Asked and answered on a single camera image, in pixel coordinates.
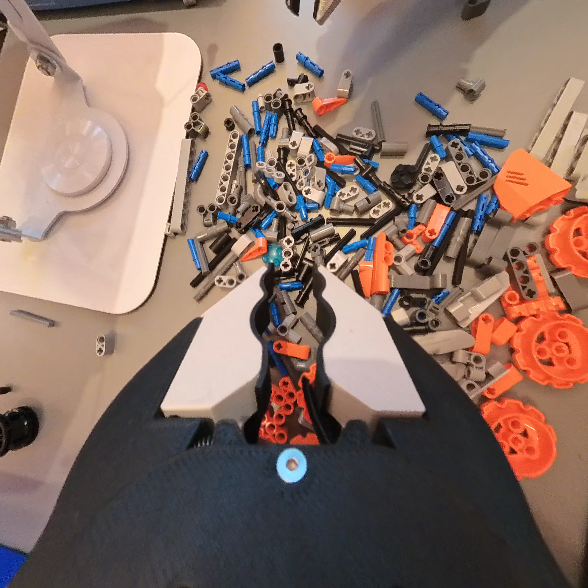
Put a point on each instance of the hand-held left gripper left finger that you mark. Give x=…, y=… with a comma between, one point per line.
x=211, y=367

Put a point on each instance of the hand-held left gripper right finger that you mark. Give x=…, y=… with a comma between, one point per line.
x=372, y=367

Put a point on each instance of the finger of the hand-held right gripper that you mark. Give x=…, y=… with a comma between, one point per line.
x=328, y=9
x=292, y=4

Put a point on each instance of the pile of small building pieces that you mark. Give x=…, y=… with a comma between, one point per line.
x=381, y=266

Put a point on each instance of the dark grey short beam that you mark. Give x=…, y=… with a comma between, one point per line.
x=475, y=8

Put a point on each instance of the blue storage bin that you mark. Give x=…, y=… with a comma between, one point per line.
x=9, y=569

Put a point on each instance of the grey two-hole connector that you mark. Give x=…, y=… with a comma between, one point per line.
x=104, y=344

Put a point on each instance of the white book stand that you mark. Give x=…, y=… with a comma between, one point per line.
x=115, y=229

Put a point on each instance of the long grey holed beam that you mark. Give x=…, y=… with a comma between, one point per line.
x=180, y=188

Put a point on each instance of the group of orange gear wheels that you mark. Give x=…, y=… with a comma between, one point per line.
x=556, y=349

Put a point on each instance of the small black wheel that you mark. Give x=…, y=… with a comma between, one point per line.
x=18, y=429

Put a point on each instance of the orange curved panel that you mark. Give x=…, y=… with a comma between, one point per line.
x=528, y=183

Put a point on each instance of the long light grey beam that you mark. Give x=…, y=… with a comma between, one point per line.
x=558, y=115
x=572, y=142

